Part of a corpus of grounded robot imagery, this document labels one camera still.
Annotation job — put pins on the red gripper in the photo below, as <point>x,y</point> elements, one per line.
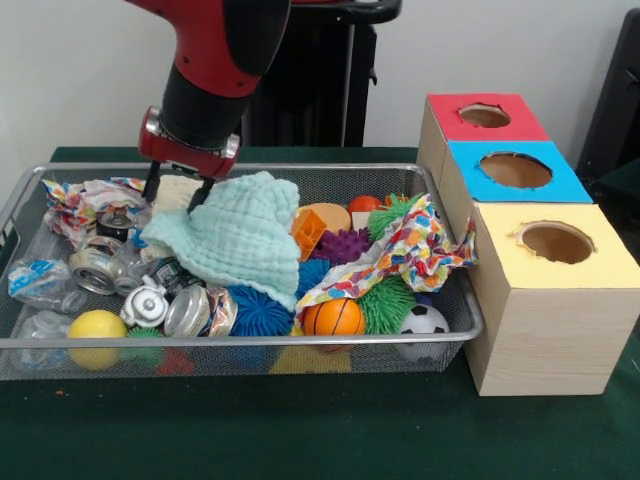
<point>185,155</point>

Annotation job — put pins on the black stand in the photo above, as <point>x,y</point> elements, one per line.
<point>615,100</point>

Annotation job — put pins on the clear mesh bin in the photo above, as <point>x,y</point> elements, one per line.
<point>150,342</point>

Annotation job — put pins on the wooden three-hole box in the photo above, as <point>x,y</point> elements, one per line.
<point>545,340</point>

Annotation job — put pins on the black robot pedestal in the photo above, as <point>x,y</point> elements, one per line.
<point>325,75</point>

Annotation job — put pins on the dark green tablecloth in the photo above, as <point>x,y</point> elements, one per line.
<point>620,200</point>
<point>300,430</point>

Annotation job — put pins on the green koosh ball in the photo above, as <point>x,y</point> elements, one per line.
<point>387,305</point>

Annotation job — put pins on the blue spiky ball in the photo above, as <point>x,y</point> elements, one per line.
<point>257,312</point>

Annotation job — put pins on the toy soccer ball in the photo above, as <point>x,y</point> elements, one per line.
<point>425,320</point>

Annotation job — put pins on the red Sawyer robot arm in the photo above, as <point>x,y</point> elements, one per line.
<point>225,40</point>

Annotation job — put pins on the yellow ball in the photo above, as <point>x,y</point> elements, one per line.
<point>97,325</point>

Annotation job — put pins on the orange toy basketball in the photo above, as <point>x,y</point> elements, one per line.
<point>334,318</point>

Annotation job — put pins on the purple spiky ball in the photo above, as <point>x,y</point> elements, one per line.
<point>342,246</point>

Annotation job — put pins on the mint green waffle cloth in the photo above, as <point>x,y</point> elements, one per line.
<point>240,240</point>

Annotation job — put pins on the cream waffle cloth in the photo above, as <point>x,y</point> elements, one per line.
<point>175,192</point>

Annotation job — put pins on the colourful patterned cloth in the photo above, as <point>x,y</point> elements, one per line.
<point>420,245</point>
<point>65,200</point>

